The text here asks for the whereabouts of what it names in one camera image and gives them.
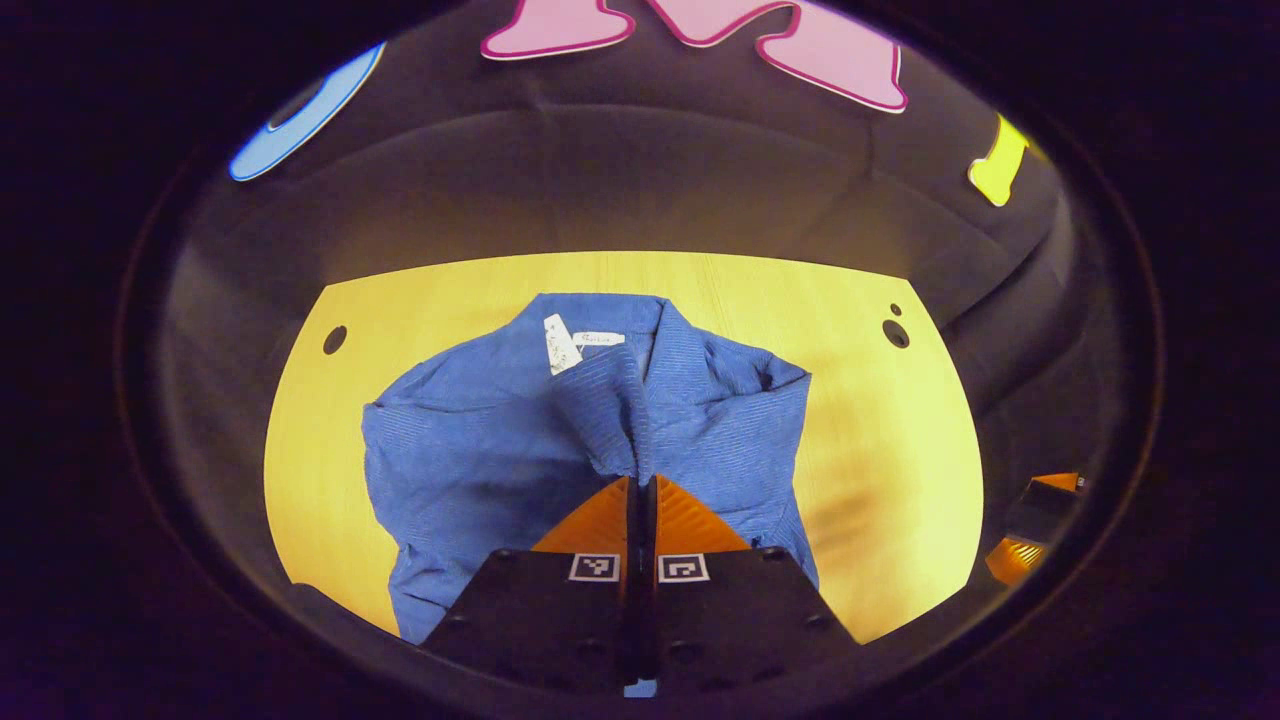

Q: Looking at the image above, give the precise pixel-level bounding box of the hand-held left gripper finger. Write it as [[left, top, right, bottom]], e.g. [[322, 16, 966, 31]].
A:
[[420, 476, 642, 696], [641, 475, 861, 696]]

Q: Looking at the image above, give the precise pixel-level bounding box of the blue corduroy shirt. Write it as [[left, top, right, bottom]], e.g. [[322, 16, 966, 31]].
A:
[[362, 292, 821, 698]]

